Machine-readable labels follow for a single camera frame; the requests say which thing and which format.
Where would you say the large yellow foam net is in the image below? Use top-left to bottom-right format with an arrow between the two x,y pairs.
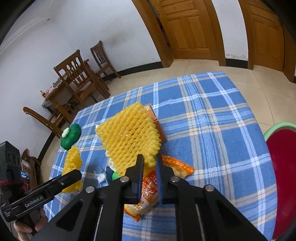
95,102 -> 161,176

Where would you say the person's left hand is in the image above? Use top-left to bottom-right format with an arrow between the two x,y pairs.
14,208 -> 48,241

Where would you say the white tissue scrap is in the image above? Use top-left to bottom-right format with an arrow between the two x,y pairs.
94,168 -> 107,183

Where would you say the orange snack bag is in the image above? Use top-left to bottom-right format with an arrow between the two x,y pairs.
124,155 -> 194,222

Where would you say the small yellow foam net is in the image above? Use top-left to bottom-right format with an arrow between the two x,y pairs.
61,146 -> 83,193

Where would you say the wooden chair foreground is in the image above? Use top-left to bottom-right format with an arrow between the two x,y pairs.
23,107 -> 64,138

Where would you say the green cloud-shaped toy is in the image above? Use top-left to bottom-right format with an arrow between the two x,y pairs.
61,123 -> 81,150

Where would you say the orange cardboard box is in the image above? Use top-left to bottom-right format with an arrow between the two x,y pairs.
144,103 -> 167,143

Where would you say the blue plaid tablecloth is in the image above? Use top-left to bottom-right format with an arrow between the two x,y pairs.
74,72 -> 277,240

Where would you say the red basin with green rim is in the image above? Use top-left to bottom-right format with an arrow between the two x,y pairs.
263,122 -> 295,240

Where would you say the wooden chair at table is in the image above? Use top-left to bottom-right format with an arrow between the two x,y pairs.
53,49 -> 110,105

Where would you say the right wooden door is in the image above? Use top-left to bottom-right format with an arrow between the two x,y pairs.
239,1 -> 295,83

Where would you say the wooden door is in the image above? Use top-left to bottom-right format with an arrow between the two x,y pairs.
239,1 -> 295,83
133,1 -> 226,68

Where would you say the left wooden door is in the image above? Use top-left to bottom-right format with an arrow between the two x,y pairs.
133,1 -> 226,68

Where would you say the wooden chair near wall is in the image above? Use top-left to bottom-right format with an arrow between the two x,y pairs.
90,41 -> 121,80

